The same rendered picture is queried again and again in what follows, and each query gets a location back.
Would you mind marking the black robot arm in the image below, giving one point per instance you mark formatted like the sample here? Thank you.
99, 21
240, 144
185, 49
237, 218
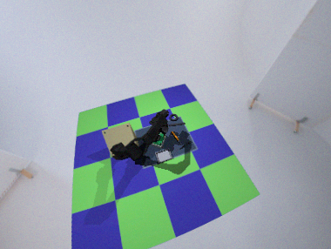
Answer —
159, 124

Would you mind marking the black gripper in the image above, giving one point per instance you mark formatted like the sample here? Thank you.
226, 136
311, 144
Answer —
156, 138

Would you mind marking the green circuit board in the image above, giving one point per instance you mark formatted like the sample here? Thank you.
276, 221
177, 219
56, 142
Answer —
160, 140

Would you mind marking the dark blue-grey mat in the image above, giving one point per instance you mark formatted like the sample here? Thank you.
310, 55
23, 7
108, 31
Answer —
171, 142

